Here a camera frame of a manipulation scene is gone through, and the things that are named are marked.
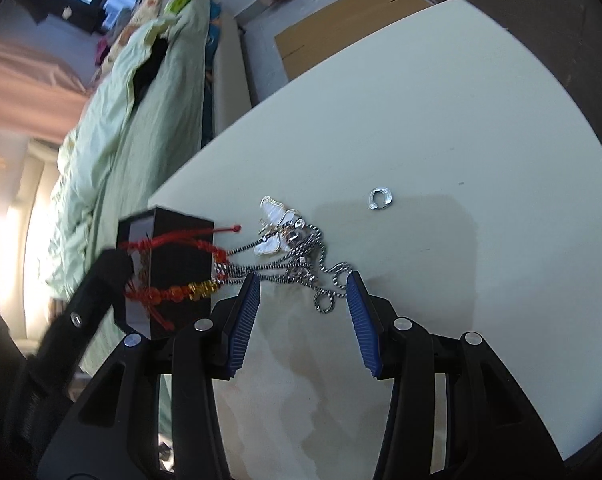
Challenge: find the black garment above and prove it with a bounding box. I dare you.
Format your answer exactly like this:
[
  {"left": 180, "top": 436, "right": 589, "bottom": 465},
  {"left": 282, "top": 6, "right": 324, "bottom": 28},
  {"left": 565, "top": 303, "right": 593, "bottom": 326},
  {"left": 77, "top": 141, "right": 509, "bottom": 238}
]
[{"left": 131, "top": 37, "right": 172, "bottom": 111}]

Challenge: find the silver ring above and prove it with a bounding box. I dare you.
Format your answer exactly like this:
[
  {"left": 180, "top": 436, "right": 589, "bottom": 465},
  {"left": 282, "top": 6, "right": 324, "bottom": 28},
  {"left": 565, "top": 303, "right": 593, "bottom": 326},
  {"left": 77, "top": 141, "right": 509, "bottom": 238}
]
[{"left": 368, "top": 186, "right": 396, "bottom": 211}]

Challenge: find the cardboard sheet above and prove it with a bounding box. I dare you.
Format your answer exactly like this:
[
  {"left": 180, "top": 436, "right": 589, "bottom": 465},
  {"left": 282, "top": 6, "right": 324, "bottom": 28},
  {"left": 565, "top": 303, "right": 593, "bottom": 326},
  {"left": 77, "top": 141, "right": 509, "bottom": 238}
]
[{"left": 273, "top": 0, "right": 434, "bottom": 81}]

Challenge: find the bed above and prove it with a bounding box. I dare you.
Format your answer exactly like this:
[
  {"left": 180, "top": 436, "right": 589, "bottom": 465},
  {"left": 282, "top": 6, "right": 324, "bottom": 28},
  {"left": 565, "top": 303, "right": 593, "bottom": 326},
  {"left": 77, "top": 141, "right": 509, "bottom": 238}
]
[{"left": 23, "top": 0, "right": 254, "bottom": 381}]

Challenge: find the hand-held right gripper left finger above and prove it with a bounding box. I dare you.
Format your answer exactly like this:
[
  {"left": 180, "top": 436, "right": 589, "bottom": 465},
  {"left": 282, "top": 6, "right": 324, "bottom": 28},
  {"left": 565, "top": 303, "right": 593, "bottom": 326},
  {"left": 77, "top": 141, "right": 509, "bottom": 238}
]
[{"left": 38, "top": 272, "right": 262, "bottom": 480}]

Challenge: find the black gift box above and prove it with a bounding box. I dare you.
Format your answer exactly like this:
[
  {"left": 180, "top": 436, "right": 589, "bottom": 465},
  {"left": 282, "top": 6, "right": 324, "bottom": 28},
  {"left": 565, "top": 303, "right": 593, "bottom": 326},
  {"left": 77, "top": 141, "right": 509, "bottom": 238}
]
[{"left": 117, "top": 206, "right": 216, "bottom": 338}]

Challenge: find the red string bracelet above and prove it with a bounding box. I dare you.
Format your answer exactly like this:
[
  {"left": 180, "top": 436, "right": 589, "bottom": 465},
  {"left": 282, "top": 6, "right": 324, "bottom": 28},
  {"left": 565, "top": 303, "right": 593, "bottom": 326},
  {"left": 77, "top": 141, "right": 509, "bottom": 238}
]
[{"left": 118, "top": 225, "right": 242, "bottom": 333}]

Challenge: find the bear print blanket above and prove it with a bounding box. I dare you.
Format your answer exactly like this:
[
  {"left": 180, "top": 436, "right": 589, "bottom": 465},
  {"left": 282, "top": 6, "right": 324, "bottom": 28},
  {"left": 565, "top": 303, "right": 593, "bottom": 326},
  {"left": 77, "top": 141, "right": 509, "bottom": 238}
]
[{"left": 93, "top": 0, "right": 216, "bottom": 81}]

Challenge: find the light green duvet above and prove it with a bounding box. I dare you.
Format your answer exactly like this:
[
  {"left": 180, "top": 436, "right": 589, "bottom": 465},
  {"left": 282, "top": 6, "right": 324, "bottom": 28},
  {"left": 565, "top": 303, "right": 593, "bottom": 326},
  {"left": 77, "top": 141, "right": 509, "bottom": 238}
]
[{"left": 46, "top": 0, "right": 212, "bottom": 296}]

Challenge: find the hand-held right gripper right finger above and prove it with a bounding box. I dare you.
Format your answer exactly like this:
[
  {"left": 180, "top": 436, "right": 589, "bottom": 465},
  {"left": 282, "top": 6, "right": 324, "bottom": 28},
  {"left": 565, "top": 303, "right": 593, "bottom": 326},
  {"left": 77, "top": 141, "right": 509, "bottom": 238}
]
[{"left": 346, "top": 271, "right": 569, "bottom": 480}]

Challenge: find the silver butterfly pendant necklace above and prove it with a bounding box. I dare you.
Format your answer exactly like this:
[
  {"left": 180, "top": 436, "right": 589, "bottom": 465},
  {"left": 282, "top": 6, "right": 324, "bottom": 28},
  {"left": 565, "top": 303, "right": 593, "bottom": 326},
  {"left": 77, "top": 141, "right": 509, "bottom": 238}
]
[{"left": 216, "top": 195, "right": 354, "bottom": 316}]

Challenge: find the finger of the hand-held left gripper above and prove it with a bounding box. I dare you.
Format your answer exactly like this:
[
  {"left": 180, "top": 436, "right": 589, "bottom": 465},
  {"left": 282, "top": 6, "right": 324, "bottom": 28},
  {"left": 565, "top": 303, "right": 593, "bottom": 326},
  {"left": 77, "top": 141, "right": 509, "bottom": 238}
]
[{"left": 28, "top": 248, "right": 136, "bottom": 402}]

